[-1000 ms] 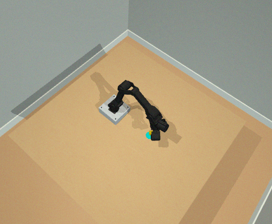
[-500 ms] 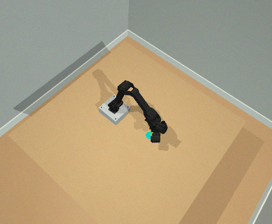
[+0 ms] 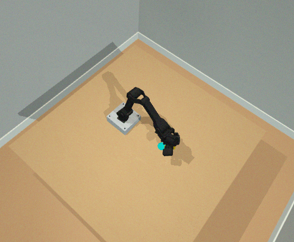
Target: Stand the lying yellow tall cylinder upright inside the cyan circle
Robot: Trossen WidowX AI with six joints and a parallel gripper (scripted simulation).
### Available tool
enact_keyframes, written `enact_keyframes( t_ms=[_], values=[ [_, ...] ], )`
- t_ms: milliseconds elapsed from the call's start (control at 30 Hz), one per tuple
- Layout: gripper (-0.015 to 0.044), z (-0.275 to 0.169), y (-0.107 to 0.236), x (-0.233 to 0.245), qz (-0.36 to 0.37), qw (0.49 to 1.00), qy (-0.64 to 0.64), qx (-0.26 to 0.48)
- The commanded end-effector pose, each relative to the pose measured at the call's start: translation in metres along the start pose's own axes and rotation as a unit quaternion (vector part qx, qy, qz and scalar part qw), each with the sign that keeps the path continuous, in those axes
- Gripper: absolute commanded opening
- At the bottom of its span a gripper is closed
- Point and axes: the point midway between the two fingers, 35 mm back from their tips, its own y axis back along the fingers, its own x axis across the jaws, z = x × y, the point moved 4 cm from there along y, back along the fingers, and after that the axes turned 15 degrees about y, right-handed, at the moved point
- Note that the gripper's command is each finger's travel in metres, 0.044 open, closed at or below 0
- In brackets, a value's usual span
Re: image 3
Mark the cyan circle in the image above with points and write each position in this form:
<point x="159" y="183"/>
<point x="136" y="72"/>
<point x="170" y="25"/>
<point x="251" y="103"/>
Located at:
<point x="161" y="146"/>

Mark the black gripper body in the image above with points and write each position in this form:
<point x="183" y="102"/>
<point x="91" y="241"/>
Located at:
<point x="168" y="151"/>

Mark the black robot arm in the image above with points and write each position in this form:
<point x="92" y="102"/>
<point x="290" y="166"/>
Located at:
<point x="159" y="123"/>

